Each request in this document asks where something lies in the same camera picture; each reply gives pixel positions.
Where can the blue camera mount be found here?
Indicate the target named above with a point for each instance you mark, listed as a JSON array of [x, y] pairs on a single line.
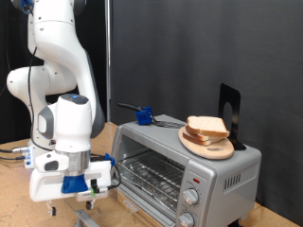
[[74, 184]]

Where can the metal spatula with blue block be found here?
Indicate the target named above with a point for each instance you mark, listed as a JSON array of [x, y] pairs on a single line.
[[144, 116]]

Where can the wooden box under oven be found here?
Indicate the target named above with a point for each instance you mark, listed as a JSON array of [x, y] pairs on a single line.
[[132, 218]]

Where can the metal pole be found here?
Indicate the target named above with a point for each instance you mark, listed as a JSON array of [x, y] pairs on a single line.
[[108, 63]]

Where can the round wooden cutting board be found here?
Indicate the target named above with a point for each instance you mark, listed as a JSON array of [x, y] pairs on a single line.
[[217, 152]]

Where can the black metal bookend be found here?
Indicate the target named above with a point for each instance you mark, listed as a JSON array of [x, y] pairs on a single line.
[[235, 97]]

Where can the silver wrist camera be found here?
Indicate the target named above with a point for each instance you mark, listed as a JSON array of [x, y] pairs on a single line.
[[94, 196]]

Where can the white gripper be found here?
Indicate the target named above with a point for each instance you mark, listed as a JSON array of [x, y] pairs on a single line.
[[44, 189]]

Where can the silver oven knob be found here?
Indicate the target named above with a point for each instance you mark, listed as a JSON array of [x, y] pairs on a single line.
[[191, 196], [186, 220]]

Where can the glass toaster oven door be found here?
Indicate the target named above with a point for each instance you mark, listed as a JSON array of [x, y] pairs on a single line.
[[86, 218]]

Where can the silver toaster oven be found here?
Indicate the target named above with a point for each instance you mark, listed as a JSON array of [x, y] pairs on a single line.
[[221, 176]]

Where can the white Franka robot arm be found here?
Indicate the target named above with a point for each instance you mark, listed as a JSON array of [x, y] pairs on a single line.
[[60, 63]]

